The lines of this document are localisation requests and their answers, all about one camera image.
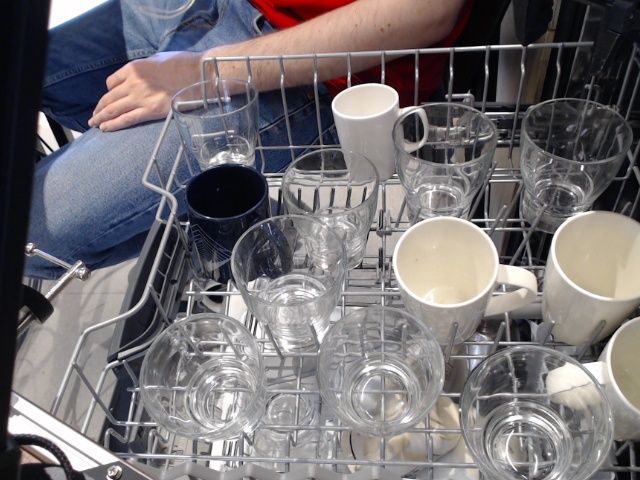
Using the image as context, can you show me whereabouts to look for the cream mug centre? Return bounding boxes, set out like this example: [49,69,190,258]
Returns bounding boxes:
[393,217,537,346]

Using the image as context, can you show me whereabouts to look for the white mug back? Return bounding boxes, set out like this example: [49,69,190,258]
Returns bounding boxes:
[331,83,429,181]

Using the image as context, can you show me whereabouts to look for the person's bare forearm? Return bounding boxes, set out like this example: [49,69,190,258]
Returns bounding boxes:
[201,0,465,92]

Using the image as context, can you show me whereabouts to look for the red shirt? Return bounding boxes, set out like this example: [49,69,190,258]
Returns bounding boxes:
[251,0,474,106]

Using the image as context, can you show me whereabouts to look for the clear glass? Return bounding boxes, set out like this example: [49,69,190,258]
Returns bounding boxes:
[460,345,613,479]
[231,214,348,352]
[316,306,445,437]
[519,98,633,233]
[171,79,259,170]
[392,103,498,223]
[281,148,380,268]
[139,313,267,441]

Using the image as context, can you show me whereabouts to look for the blue jeans legs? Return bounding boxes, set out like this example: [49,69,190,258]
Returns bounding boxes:
[23,0,341,281]

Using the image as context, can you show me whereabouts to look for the cream mug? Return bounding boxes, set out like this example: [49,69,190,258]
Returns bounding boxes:
[393,217,537,346]
[546,318,639,440]
[542,211,639,345]

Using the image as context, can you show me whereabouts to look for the person's bare hand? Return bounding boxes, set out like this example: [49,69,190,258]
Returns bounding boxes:
[88,51,202,132]

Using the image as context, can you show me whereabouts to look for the cream mug far right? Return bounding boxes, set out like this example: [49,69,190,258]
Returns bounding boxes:
[546,318,639,440]

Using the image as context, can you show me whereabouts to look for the small glass lower rack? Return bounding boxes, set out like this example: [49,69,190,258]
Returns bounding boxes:
[254,393,319,458]

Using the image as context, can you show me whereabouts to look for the grey wire dishwasher rack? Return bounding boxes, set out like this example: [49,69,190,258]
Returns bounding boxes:
[49,41,640,480]

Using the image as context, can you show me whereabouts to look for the dark blue mug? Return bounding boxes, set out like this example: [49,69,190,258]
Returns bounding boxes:
[185,164,271,284]

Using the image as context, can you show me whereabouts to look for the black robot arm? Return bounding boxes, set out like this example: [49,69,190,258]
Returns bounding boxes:
[1,1,50,479]

